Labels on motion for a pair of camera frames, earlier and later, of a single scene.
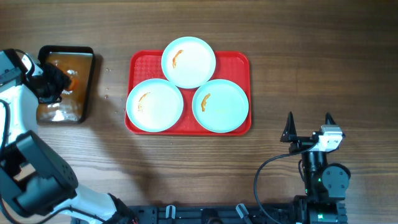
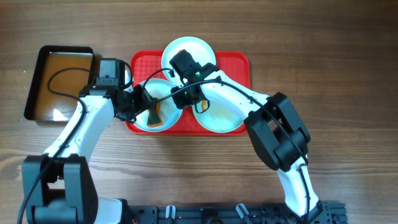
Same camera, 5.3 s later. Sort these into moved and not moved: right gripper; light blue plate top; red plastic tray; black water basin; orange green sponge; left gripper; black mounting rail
Moved: orange green sponge; right gripper; left gripper
Not moved: black mounting rail; red plastic tray; light blue plate top; black water basin
